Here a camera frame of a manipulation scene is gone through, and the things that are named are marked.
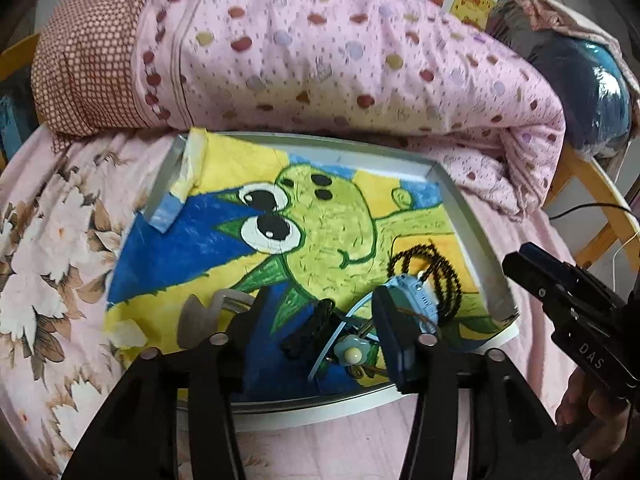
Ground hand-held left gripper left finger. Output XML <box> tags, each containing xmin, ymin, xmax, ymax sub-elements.
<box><xmin>60</xmin><ymin>290</ymin><xmax>273</xmax><ymax>480</ymax></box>

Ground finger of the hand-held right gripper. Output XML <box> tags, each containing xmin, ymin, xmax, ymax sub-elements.
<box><xmin>501</xmin><ymin>254</ymin><xmax>576</xmax><ymax>328</ymax></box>
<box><xmin>517</xmin><ymin>242</ymin><xmax>583</xmax><ymax>281</ymax></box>

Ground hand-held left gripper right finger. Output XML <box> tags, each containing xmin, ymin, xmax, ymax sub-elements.
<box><xmin>371</xmin><ymin>285</ymin><xmax>583</xmax><ymax>480</ymax></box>

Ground light blue smartwatch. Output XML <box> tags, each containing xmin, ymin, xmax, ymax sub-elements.
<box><xmin>305</xmin><ymin>275</ymin><xmax>443</xmax><ymax>383</ymax></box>

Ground beige hair claw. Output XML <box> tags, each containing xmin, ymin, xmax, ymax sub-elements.
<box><xmin>177</xmin><ymin>287</ymin><xmax>253</xmax><ymax>351</ymax></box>

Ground black hair clip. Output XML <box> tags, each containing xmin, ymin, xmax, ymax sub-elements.
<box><xmin>281</xmin><ymin>299</ymin><xmax>346</xmax><ymax>358</ymax></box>

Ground silver metal tray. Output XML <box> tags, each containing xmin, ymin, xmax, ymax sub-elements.
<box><xmin>102</xmin><ymin>127</ymin><xmax>521</xmax><ymax>428</ymax></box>

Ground dark bead necklace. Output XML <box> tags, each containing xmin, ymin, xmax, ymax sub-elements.
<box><xmin>387</xmin><ymin>245</ymin><xmax>463</xmax><ymax>321</ymax></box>

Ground person's right hand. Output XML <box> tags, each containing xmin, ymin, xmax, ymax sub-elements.
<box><xmin>555</xmin><ymin>370</ymin><xmax>640</xmax><ymax>466</ymax></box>

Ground frog drawing paper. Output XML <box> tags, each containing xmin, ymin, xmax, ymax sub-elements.
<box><xmin>102</xmin><ymin>127</ymin><xmax>501</xmax><ymax>403</ymax></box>

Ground plastic bag of blue clothes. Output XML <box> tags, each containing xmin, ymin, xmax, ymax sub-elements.
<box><xmin>487</xmin><ymin>0</ymin><xmax>633</xmax><ymax>153</ymax></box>

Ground pink floral bed sheet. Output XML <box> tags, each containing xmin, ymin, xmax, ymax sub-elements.
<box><xmin>0</xmin><ymin>120</ymin><xmax>640</xmax><ymax>480</ymax></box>

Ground pink dotted quilt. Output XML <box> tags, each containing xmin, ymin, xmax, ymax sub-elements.
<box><xmin>132</xmin><ymin>0</ymin><xmax>568</xmax><ymax>216</ymax></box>

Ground red checkered pillow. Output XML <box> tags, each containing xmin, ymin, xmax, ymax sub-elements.
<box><xmin>31</xmin><ymin>0</ymin><xmax>191</xmax><ymax>136</ymax></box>

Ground blue cloth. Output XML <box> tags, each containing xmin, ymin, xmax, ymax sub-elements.
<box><xmin>0</xmin><ymin>95</ymin><xmax>38</xmax><ymax>161</ymax></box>

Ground black cable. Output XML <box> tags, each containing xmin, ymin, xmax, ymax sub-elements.
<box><xmin>547</xmin><ymin>202</ymin><xmax>636</xmax><ymax>221</ymax></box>

